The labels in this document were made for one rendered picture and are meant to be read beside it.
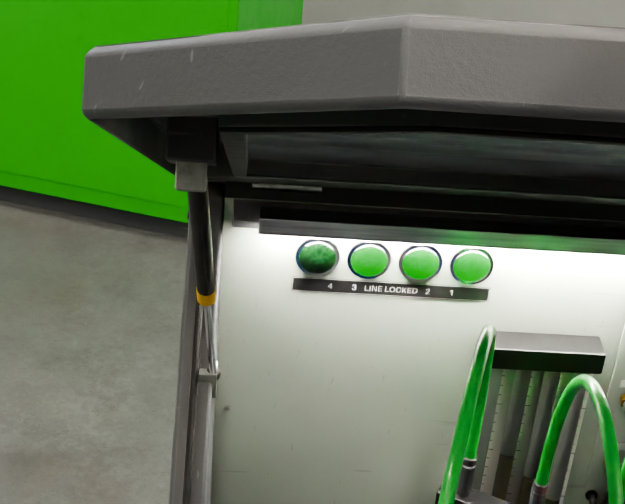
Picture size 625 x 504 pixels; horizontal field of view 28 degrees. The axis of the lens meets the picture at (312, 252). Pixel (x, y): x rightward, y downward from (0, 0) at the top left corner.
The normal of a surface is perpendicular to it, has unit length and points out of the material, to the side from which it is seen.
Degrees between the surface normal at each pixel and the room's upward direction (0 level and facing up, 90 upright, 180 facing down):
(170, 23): 90
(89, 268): 1
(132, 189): 90
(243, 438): 90
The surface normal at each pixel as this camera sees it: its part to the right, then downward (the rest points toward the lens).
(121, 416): 0.07, -0.85
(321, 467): 0.01, 0.52
